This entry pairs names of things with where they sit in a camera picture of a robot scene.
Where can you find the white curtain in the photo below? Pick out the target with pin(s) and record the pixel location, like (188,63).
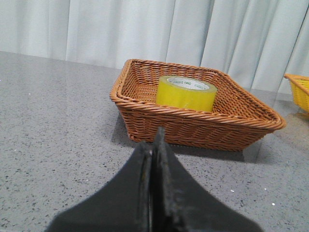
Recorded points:
(254,41)

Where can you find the yellow tape roll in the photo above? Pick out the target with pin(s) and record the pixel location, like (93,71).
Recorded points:
(186,93)

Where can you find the yellow woven plastic basket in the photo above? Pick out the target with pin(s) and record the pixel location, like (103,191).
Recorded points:
(300,90)

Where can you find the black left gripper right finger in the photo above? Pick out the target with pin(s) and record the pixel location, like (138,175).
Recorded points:
(181,204)

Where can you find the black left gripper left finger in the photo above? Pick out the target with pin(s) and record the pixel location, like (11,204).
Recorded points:
(122,205)

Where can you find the brown wicker basket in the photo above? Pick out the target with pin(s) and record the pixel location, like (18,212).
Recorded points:
(238,118)

